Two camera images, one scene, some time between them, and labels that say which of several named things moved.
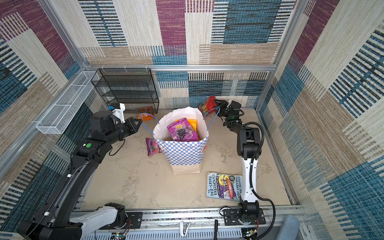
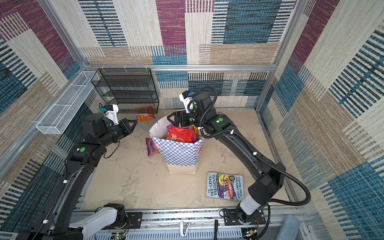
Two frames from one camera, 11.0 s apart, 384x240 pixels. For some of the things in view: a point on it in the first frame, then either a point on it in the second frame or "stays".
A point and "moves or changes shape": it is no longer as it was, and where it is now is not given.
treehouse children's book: [225, 186] stays
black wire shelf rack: [133, 87] stays
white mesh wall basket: [56, 120] stays
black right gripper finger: [219, 103] -> [176, 122]
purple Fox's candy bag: [152, 146] stays
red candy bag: [207, 104] moves or changes shape
